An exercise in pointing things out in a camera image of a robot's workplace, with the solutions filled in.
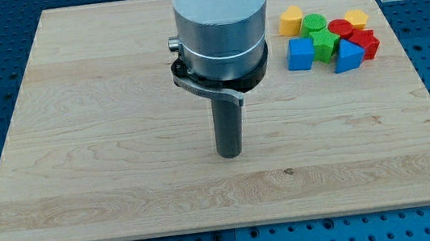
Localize blue cube block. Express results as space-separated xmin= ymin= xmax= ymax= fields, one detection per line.
xmin=286 ymin=38 xmax=315 ymax=71

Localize green star block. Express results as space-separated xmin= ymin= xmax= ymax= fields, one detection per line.
xmin=308 ymin=27 xmax=340 ymax=64

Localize yellow heart block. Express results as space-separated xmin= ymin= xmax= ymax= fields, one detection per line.
xmin=278 ymin=5 xmax=303 ymax=36

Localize red cylinder block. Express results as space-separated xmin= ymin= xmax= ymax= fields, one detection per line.
xmin=328 ymin=19 xmax=354 ymax=39

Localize green cylinder block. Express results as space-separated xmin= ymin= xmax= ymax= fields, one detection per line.
xmin=300 ymin=13 xmax=327 ymax=38

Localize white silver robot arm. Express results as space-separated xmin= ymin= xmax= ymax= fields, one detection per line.
xmin=168 ymin=0 xmax=268 ymax=106

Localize yellow pentagon block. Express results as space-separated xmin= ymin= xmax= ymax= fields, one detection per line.
xmin=344 ymin=9 xmax=369 ymax=30

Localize blue triangle block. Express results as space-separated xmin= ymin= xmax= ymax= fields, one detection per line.
xmin=335 ymin=39 xmax=365 ymax=73

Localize light wooden board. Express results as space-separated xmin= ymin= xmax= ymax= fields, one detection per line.
xmin=0 ymin=0 xmax=430 ymax=241

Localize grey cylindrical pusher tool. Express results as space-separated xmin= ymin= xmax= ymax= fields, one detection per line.
xmin=211 ymin=100 xmax=243 ymax=159

